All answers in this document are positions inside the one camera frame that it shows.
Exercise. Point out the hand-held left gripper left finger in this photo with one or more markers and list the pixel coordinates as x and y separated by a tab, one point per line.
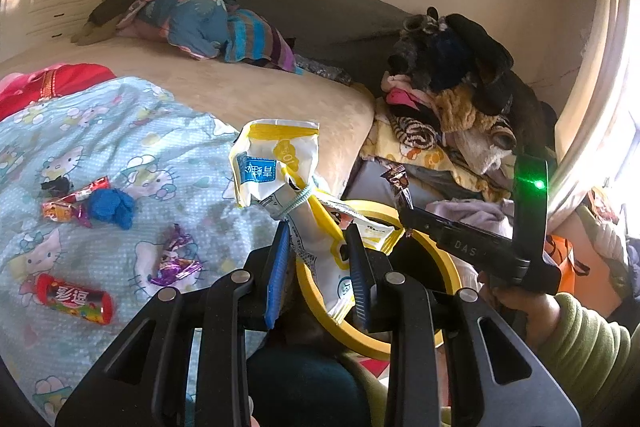
277	277

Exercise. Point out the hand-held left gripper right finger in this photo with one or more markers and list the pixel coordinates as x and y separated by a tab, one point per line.
357	277

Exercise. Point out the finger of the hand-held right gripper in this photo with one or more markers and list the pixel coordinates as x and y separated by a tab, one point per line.
420	224

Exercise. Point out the brown snack wrapper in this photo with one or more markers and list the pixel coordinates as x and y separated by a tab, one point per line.
397	179

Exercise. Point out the yellow rimmed black bin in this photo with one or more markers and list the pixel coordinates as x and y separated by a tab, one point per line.
367	347

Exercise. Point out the purple foil wrapper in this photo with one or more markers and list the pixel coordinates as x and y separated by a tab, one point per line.
175	257

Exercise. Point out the yellow white snack bag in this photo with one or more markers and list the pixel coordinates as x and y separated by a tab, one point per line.
280	157

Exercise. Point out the blue cloth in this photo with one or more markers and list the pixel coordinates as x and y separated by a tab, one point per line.
112	207

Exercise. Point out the red candy tube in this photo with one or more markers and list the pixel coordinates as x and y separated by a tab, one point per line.
75	299

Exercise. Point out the red snack wrapper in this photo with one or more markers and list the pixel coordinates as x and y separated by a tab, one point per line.
65	209

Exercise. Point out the black wrapper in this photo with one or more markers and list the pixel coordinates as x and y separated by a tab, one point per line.
55	186

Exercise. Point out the person's right forearm green sleeve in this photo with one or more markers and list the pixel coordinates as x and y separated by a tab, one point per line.
590	357

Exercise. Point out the person's right hand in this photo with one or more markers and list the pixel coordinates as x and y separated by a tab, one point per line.
520	307

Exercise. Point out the lilac cloth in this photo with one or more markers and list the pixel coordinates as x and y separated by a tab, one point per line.
465	212

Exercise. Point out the grey storage box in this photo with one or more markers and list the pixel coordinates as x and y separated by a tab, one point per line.
367	179

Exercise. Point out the yellow cartoon print blanket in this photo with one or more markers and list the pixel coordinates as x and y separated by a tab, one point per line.
410	152

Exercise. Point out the white cloth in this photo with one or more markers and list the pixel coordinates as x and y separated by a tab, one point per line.
607	232

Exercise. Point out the person's leg dark trousers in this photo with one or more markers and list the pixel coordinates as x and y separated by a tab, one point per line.
310	387

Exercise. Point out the cream curtain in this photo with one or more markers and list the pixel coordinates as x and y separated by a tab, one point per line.
600	82

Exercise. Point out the pile of clothes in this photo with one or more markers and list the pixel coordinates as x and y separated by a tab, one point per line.
465	57

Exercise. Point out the dark patterned cloth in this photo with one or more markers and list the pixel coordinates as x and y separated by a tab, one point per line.
325	69

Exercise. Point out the light blue cartoon print blanket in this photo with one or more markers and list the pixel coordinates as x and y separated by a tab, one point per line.
150	147

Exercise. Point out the beige plush bed cover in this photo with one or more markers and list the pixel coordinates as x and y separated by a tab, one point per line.
225	87

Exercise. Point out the grey bed headboard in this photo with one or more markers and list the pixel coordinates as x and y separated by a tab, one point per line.
325	17

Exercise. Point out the striped blanket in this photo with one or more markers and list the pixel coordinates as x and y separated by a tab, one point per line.
255	37

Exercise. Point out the blue floral quilt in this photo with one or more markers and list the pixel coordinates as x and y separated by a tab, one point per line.
195	17

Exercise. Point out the red blanket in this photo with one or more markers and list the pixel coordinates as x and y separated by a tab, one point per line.
60	82

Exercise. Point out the dark brown blanket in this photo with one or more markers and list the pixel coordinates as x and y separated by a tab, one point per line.
110	9

